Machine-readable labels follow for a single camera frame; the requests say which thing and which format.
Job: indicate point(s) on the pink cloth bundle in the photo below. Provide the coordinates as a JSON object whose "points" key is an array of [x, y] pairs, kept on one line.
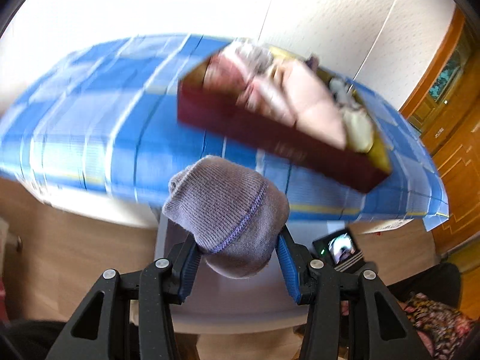
{"points": [[315, 108]]}

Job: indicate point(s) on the dark red gold-lined box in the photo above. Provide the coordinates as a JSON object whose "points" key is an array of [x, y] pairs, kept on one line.
{"points": [[262, 135]]}

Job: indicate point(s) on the peach cloth bundle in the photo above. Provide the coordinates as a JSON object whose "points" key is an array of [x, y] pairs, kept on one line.
{"points": [[225, 75]]}

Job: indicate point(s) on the wooden door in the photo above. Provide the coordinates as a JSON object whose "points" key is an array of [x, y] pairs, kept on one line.
{"points": [[450, 120]]}

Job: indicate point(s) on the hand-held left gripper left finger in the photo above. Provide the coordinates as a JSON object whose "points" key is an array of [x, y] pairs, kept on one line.
{"points": [[189, 266]]}

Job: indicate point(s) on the light yellow knit hat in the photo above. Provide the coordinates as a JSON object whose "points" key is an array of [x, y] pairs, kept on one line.
{"points": [[358, 131]]}

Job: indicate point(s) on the lilac knit hat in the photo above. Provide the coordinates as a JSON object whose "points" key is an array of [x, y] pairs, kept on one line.
{"points": [[225, 213]]}

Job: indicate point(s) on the person's dark clothing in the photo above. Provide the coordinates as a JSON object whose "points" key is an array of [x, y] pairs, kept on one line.
{"points": [[431, 281]]}

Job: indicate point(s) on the white drawer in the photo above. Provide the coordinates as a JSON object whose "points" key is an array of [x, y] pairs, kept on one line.
{"points": [[240, 300]]}

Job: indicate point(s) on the blue plaid bed sheet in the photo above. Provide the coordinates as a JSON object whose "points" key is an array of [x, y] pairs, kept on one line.
{"points": [[93, 120]]}

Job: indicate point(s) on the floral patterned cloth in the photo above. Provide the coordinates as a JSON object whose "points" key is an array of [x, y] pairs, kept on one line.
{"points": [[442, 322]]}

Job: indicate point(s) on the white cloth bundle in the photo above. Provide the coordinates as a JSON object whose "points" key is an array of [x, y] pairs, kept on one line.
{"points": [[249, 54]]}

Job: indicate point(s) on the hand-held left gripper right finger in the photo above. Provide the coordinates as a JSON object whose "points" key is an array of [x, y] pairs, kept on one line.
{"points": [[287, 266]]}

